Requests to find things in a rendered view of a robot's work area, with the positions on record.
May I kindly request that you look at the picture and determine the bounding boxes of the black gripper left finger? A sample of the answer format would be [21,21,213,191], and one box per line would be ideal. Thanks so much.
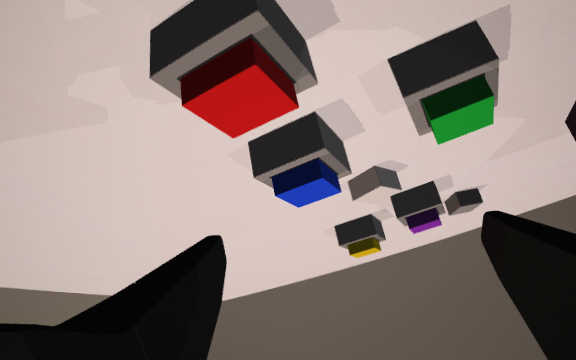
[0,235,227,360]

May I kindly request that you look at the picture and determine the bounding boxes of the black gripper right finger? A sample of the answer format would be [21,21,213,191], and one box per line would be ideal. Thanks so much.
[481,211,576,360]

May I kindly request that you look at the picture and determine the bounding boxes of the beige cube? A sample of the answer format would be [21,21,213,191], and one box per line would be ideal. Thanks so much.
[348,166,402,205]

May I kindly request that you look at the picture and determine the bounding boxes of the red button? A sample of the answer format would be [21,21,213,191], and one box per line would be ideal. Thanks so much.
[149,0,319,138]

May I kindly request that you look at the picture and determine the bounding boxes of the purple button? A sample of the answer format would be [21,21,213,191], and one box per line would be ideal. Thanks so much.
[390,181,446,233]

